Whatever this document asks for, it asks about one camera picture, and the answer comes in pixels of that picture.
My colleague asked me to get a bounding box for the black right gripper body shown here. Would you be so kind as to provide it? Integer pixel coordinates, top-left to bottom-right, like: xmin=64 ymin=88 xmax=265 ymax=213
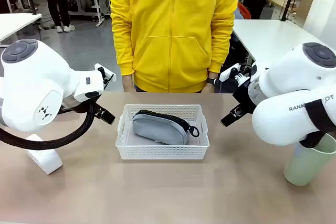
xmin=233 ymin=77 xmax=260 ymax=116

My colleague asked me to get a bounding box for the pale green plastic cup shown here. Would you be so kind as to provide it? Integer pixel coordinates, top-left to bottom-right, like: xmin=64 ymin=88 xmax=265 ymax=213
xmin=283 ymin=132 xmax=336 ymax=187

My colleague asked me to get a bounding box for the orange jacket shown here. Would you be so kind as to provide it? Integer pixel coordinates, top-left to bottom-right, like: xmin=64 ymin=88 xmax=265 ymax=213
xmin=237 ymin=0 xmax=252 ymax=20

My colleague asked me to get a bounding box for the black cable sleeve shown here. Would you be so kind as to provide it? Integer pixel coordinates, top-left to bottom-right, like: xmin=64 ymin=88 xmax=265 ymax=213
xmin=0 ymin=102 xmax=96 ymax=151

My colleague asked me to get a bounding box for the person's left hand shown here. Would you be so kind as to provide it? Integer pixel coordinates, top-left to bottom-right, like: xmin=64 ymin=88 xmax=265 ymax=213
xmin=201 ymin=78 xmax=219 ymax=94

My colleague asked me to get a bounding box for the grey zipper pouch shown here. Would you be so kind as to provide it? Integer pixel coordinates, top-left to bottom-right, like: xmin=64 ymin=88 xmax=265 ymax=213
xmin=132 ymin=109 xmax=201 ymax=146

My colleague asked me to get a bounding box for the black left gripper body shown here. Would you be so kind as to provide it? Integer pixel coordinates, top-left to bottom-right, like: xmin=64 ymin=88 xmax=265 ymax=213
xmin=62 ymin=94 xmax=103 ymax=116

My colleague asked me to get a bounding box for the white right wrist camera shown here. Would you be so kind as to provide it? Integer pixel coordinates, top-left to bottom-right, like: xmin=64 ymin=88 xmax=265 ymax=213
xmin=218 ymin=62 xmax=253 ymax=83

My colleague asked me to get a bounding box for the person's left forearm yellow sleeve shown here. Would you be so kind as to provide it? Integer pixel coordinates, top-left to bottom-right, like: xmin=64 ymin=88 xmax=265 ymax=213
xmin=208 ymin=20 xmax=237 ymax=74

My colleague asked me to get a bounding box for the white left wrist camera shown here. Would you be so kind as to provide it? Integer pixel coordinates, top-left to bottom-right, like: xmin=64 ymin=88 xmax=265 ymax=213
xmin=93 ymin=62 xmax=117 ymax=90

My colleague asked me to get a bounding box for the large white side table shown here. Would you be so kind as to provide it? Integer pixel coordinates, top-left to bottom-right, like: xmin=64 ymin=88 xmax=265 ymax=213
xmin=232 ymin=19 xmax=330 ymax=65

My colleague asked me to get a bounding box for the person's right forearm yellow sleeve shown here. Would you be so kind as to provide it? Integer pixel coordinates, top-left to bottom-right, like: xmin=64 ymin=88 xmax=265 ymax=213
xmin=111 ymin=23 xmax=136 ymax=77

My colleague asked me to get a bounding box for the person in yellow hoodie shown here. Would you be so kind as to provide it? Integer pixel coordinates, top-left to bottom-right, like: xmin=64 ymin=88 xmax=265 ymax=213
xmin=109 ymin=0 xmax=238 ymax=94

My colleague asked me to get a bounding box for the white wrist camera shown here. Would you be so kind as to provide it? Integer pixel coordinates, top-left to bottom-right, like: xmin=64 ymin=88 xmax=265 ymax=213
xmin=93 ymin=62 xmax=117 ymax=90
xmin=218 ymin=62 xmax=253 ymax=83

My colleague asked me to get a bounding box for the wooden background table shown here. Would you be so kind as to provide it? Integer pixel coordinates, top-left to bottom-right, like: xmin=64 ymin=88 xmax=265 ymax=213
xmin=266 ymin=0 xmax=298 ymax=8

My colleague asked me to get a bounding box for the person's right hand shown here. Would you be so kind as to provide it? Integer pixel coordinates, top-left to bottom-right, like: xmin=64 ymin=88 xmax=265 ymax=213
xmin=121 ymin=74 xmax=133 ymax=92

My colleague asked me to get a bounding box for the white perforated plastic basket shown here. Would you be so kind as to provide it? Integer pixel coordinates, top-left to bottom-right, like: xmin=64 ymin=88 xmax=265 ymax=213
xmin=114 ymin=103 xmax=211 ymax=161

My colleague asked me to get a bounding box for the small white side table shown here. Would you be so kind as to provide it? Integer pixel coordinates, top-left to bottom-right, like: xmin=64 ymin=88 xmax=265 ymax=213
xmin=0 ymin=13 xmax=43 ymax=44

